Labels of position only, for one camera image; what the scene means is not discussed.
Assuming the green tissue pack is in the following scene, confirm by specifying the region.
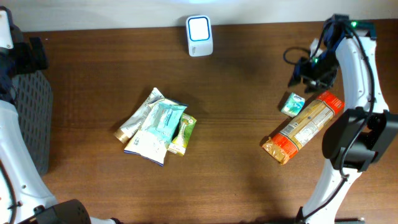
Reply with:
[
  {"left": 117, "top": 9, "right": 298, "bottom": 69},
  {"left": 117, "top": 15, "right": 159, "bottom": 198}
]
[{"left": 280, "top": 93, "right": 305, "bottom": 118}]

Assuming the orange spaghetti package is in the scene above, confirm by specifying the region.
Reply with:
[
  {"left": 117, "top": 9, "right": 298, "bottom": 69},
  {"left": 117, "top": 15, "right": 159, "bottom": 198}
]
[{"left": 262, "top": 91, "right": 345, "bottom": 164}]

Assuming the green yellow snack packet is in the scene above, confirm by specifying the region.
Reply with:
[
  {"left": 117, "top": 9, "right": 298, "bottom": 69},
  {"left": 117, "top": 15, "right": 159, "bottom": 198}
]
[{"left": 167, "top": 113, "right": 197, "bottom": 156}]

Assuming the teal wet wipes pack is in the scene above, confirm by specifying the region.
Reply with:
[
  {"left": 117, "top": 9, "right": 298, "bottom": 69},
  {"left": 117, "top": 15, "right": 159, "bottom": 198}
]
[{"left": 146, "top": 98, "right": 188, "bottom": 144}]

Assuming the white blue snack bag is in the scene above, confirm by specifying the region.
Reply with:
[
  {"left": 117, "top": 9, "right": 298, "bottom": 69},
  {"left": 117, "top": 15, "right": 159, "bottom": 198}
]
[{"left": 124, "top": 100, "right": 170, "bottom": 166}]

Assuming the white gold cream tube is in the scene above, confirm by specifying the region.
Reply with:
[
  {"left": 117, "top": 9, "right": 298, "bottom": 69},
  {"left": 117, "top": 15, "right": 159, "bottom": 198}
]
[{"left": 114, "top": 88, "right": 164, "bottom": 143}]

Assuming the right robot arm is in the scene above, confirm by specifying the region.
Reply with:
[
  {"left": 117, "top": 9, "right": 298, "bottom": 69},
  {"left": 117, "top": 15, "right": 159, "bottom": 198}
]
[{"left": 289, "top": 14, "right": 397, "bottom": 223}]

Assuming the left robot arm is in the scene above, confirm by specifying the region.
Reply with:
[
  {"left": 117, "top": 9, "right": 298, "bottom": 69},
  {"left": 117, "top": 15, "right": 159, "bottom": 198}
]
[{"left": 1, "top": 6, "right": 120, "bottom": 224}]

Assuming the white barcode scanner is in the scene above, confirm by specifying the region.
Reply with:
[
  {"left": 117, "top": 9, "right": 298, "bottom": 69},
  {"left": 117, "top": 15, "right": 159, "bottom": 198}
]
[{"left": 185, "top": 15, "right": 213, "bottom": 57}]

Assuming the grey plastic mesh basket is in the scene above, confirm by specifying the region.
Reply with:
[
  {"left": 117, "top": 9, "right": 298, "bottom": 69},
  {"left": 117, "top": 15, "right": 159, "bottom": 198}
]
[{"left": 11, "top": 71, "right": 53, "bottom": 176}]

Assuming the right black camera cable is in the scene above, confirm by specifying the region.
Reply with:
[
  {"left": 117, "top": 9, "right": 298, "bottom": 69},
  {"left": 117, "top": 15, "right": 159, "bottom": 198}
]
[{"left": 282, "top": 46, "right": 312, "bottom": 66}]

